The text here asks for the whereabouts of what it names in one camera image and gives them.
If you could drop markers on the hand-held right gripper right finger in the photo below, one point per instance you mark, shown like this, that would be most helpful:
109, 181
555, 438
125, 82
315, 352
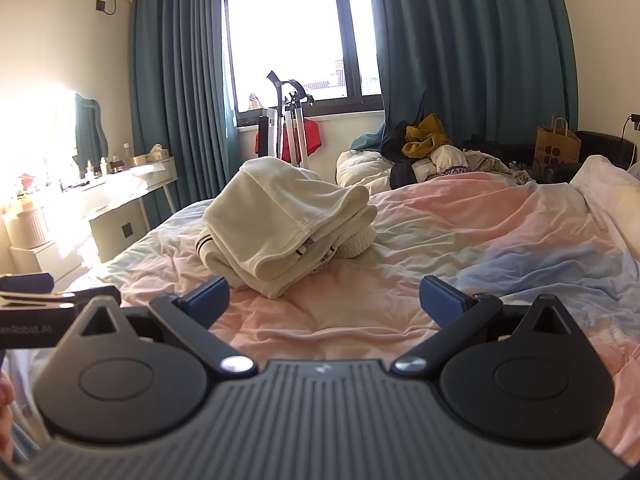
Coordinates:
440, 301

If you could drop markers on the white pants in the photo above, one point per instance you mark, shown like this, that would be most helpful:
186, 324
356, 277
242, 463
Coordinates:
265, 215

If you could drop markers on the person's left hand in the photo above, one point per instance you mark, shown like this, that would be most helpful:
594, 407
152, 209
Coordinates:
4, 395

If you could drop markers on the window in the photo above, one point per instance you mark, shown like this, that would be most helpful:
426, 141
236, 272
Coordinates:
290, 25

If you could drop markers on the white quilt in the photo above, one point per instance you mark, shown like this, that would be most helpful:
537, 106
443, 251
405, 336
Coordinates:
360, 170

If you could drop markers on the garment steamer stand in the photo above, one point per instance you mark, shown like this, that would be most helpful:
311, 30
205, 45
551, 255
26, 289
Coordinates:
290, 125

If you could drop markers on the black wall socket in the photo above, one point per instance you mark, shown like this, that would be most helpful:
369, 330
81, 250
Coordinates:
101, 4

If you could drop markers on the white ribbed round box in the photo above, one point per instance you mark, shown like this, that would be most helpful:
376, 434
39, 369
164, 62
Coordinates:
27, 230

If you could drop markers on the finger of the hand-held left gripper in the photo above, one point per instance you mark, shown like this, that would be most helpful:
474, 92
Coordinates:
25, 282

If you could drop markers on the white drawer cabinet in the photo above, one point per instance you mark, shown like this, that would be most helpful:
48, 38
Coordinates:
45, 260

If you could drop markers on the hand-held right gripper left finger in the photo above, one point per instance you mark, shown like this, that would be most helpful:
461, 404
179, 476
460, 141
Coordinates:
210, 296

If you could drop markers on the black padded chair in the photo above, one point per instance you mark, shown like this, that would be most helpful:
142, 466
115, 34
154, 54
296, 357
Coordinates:
600, 145

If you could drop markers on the red garment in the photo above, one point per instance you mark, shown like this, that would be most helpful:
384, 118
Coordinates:
312, 137

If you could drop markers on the teal curtain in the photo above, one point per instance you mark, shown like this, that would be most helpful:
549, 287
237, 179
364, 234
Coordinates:
175, 85
475, 45

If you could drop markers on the brown paper bag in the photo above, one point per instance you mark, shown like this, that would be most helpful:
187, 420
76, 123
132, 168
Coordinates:
555, 152

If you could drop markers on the mustard yellow garment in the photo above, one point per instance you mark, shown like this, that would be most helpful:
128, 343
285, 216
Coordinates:
425, 140

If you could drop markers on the wavy mirror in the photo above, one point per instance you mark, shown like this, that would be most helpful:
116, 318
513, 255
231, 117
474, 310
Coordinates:
90, 130

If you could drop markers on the white shirt purple print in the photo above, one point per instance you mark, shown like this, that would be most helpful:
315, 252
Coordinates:
452, 162

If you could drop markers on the pastel duvet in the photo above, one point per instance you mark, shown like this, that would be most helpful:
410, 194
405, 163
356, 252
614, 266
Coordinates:
410, 245

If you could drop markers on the dark garment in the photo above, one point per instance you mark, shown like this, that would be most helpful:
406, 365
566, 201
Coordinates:
395, 145

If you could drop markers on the small bottle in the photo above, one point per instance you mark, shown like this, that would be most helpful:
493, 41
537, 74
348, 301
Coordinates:
103, 166
127, 151

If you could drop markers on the white dressing table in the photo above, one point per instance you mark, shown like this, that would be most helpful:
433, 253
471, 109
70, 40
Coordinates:
125, 195

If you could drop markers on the grey garment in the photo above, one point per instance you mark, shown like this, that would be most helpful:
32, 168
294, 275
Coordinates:
500, 167

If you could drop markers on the wall charger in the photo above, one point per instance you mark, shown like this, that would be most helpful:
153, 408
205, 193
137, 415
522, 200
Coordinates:
635, 121

